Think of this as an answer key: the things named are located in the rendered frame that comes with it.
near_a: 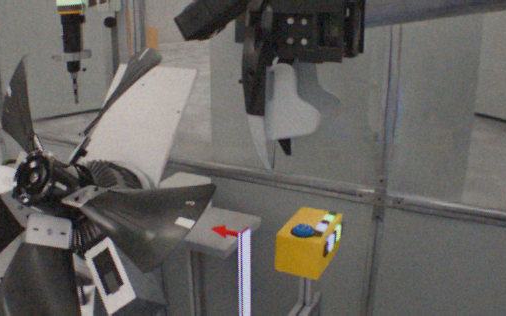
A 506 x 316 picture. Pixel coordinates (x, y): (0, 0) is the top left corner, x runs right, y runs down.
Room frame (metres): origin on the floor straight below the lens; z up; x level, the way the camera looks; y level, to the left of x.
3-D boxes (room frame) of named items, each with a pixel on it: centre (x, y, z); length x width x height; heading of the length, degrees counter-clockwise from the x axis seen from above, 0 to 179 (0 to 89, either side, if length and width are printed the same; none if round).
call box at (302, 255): (0.99, -0.13, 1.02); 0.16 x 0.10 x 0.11; 154
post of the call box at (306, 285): (0.99, -0.13, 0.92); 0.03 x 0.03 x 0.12; 64
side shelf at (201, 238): (1.43, 0.19, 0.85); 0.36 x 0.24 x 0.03; 64
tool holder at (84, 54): (0.89, 0.33, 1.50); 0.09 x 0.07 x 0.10; 9
